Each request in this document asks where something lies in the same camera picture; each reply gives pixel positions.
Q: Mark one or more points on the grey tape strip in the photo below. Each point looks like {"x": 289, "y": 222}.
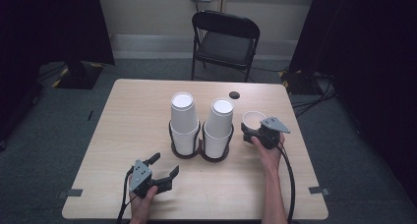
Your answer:
{"x": 318, "y": 191}
{"x": 70, "y": 193}

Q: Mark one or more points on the black curtain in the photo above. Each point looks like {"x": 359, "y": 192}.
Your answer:
{"x": 49, "y": 30}
{"x": 370, "y": 53}

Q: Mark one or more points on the black folding chair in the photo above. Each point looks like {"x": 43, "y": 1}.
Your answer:
{"x": 226, "y": 47}

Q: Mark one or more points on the small black floor item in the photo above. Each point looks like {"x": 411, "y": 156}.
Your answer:
{"x": 90, "y": 115}

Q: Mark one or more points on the single white paper cup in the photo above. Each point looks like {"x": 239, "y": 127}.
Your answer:
{"x": 254, "y": 118}

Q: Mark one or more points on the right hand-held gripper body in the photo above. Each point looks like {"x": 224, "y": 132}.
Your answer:
{"x": 270, "y": 134}

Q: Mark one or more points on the stack of white paper cups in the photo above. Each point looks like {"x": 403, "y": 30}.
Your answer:
{"x": 183, "y": 119}
{"x": 218, "y": 132}

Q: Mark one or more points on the person's left hand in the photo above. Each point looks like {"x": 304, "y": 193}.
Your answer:
{"x": 142, "y": 206}

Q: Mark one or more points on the black stand base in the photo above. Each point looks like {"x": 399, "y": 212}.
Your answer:
{"x": 78, "y": 76}
{"x": 296, "y": 83}

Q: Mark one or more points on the person's right hand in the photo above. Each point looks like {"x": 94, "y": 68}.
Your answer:
{"x": 270, "y": 158}

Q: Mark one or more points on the black round table cap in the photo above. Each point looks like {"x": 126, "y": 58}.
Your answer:
{"x": 234, "y": 95}

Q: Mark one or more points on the black double cup holder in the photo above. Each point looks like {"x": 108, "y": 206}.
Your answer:
{"x": 199, "y": 153}

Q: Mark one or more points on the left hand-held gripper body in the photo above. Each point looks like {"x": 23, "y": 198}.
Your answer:
{"x": 141, "y": 178}

